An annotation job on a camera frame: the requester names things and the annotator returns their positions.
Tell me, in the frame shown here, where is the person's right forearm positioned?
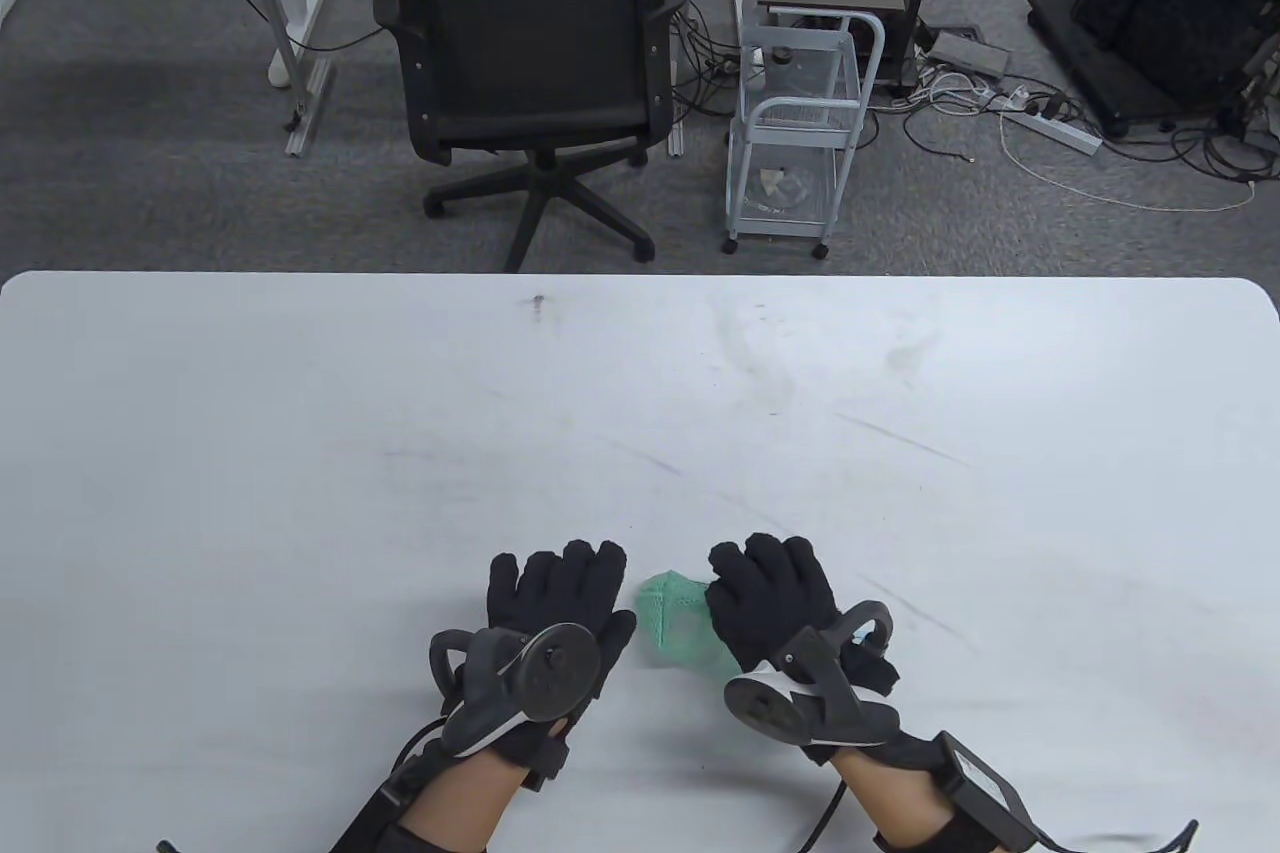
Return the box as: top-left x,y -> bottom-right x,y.
830,743 -> 966,853

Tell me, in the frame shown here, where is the black right controller cable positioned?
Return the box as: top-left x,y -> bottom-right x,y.
788,778 -> 853,853

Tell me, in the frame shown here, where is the person's right hand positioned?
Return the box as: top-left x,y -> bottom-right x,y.
705,533 -> 903,766

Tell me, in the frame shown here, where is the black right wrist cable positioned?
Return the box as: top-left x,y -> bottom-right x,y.
1048,819 -> 1201,853

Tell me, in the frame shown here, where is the black equipment stand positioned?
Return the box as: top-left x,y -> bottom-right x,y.
1027,0 -> 1280,142

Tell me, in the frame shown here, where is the white floor cable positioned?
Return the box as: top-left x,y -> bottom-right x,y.
998,111 -> 1258,215

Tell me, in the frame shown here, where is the person's left hand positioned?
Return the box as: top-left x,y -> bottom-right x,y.
487,540 -> 638,790

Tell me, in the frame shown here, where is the black controller on glove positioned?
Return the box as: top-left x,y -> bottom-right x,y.
723,600 -> 903,750
429,622 -> 604,760

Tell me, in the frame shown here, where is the grey power adapter box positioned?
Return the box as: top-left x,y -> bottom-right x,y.
924,30 -> 1012,80

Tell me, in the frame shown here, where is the black controller on left glove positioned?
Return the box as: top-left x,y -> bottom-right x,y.
429,622 -> 604,760

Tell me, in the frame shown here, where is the white power strip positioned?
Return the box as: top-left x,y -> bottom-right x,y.
984,87 -> 1104,157

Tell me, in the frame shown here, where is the white wire rolling cart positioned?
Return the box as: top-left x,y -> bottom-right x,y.
724,0 -> 887,260

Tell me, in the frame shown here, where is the black office chair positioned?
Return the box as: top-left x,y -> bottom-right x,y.
369,0 -> 693,275

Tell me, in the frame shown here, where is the black controller on right glove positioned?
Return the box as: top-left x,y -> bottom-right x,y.
723,600 -> 903,750

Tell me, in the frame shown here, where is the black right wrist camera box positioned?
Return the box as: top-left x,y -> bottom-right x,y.
932,732 -> 1053,853

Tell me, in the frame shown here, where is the green mesh net bag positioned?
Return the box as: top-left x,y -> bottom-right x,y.
634,570 -> 746,680

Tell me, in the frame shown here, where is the person's left forearm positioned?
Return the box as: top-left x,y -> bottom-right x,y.
395,741 -> 523,853

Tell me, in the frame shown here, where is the black left wrist camera strap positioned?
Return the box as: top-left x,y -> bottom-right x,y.
325,715 -> 456,853

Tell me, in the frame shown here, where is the white desk leg frame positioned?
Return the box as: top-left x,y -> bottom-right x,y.
228,0 -> 337,159

